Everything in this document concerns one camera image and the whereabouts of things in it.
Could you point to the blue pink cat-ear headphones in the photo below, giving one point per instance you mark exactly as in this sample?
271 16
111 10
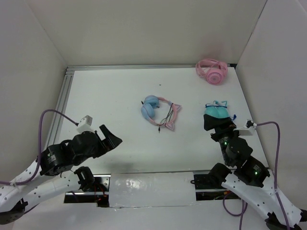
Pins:
151 103

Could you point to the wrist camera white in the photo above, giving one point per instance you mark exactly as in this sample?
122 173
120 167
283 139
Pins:
85 124
248 129

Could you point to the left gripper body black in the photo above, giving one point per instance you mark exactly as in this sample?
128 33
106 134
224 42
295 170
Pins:
96 152

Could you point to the teal cat-ear headphones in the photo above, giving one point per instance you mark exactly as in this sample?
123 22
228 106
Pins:
219 110

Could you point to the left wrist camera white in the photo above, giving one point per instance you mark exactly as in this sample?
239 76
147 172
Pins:
85 124

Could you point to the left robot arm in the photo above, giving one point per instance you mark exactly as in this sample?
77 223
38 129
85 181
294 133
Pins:
58 170

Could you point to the aluminium frame rail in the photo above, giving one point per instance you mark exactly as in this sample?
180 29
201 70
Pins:
113 97

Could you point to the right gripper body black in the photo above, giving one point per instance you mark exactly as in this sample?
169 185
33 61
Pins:
222 135

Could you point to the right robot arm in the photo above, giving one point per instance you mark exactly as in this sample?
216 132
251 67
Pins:
248 178

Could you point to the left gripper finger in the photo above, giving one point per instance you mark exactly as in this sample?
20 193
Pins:
106 133
112 141

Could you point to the white taped cover plate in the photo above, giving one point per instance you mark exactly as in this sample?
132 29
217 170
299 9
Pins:
172 189

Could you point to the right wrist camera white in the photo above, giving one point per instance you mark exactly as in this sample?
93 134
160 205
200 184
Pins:
248 129

